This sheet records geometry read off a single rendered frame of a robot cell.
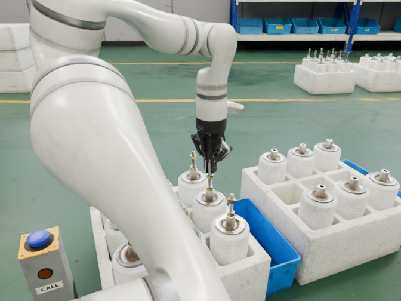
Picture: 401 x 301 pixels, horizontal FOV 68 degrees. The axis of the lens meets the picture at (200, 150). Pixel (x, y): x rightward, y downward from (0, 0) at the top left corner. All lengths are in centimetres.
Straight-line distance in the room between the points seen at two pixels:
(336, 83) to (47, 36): 262
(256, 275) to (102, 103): 65
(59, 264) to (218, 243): 34
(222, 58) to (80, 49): 31
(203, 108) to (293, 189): 53
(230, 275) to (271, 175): 42
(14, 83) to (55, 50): 269
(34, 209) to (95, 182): 116
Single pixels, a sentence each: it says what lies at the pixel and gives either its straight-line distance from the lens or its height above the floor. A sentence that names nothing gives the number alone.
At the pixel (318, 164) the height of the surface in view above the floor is 19.
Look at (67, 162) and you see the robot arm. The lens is 23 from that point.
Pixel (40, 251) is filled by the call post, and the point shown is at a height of 31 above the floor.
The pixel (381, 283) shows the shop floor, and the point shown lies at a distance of 109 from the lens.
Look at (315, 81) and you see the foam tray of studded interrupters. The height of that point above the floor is 12.
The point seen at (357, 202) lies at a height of 23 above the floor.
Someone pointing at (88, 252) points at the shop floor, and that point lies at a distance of 109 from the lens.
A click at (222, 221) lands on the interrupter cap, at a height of 25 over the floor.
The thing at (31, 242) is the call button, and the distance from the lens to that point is 67.
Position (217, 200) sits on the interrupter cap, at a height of 25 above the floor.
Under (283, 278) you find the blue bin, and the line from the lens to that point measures 92.
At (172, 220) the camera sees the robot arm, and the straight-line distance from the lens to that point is 16.
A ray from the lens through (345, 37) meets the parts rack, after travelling 538.
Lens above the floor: 74
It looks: 27 degrees down
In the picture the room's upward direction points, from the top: straight up
